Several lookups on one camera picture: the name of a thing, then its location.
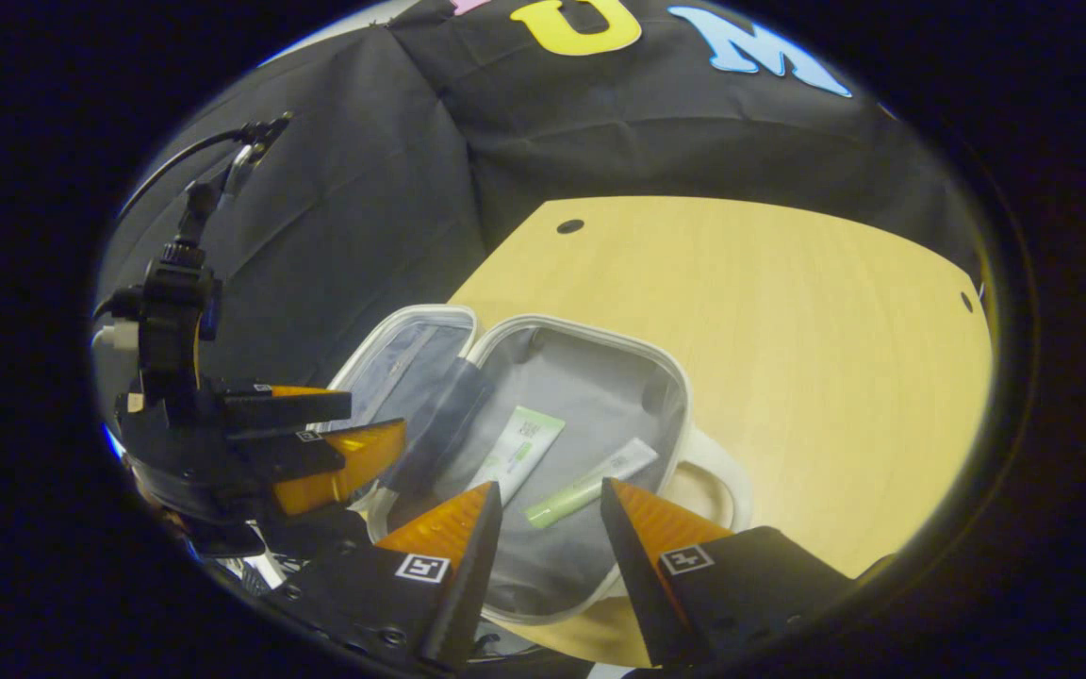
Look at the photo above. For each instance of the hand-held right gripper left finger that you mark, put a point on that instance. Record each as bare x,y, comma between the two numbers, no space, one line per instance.
468,585

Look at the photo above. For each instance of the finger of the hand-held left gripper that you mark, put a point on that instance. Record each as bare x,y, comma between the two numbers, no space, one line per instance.
288,407
298,453

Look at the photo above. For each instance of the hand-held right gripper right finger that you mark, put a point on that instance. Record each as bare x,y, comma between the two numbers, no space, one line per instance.
633,575

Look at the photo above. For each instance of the thin green white tube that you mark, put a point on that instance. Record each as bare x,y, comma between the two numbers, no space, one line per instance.
590,486

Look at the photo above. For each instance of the wide white green tube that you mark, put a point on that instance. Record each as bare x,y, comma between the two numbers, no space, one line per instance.
519,453

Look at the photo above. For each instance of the white suitcase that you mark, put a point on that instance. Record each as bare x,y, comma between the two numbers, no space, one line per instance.
600,396

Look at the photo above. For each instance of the black backdrop cloth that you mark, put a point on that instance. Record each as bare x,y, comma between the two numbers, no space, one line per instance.
600,132

